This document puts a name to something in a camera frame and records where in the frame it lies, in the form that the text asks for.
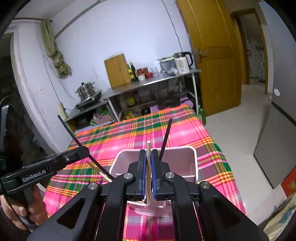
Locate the metal kitchen shelf table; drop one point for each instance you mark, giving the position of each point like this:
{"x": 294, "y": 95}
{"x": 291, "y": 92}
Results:
{"x": 134, "y": 95}

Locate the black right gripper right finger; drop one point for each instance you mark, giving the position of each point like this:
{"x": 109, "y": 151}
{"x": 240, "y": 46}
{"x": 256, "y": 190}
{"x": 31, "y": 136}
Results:
{"x": 201, "y": 212}

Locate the yellow wooden door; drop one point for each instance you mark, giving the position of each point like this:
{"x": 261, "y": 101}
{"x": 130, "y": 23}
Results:
{"x": 216, "y": 53}

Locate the stainless steel steamer pot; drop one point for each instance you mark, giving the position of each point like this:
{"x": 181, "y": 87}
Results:
{"x": 86, "y": 90}

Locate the green plastic bottle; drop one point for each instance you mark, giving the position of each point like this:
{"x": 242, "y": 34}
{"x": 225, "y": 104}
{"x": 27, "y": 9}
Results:
{"x": 202, "y": 116}

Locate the green hanging cloth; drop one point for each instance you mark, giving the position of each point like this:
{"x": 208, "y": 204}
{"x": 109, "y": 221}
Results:
{"x": 52, "y": 50}

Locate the dark oil bottle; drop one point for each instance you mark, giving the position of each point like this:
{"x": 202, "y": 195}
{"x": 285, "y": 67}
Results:
{"x": 134, "y": 71}

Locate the grey leaning board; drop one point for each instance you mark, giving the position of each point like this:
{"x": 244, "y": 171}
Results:
{"x": 275, "y": 149}

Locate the person's left hand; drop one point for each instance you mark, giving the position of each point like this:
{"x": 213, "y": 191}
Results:
{"x": 36, "y": 210}

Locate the white electric kettle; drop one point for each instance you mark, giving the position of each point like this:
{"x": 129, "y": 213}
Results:
{"x": 183, "y": 62}

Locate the clear acrylic utensil holder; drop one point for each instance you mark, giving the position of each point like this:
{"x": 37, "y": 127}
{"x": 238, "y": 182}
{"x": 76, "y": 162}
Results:
{"x": 179, "y": 160}

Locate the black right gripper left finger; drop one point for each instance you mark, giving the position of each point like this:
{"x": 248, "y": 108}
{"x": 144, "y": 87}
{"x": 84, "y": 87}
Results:
{"x": 97, "y": 212}

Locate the yellow power strip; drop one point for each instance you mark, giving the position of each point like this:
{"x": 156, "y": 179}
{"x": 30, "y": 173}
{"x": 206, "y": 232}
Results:
{"x": 63, "y": 111}

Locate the red lidded jar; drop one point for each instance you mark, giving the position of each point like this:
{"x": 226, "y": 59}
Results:
{"x": 142, "y": 74}

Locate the black induction cooker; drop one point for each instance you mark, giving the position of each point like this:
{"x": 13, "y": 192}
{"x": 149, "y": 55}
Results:
{"x": 89, "y": 101}

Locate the pink plaid tablecloth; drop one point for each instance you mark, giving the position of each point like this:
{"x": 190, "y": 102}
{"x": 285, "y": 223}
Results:
{"x": 106, "y": 142}

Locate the wooden cutting board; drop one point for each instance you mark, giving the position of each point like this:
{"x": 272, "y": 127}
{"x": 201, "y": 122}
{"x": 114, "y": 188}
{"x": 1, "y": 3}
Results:
{"x": 117, "y": 71}

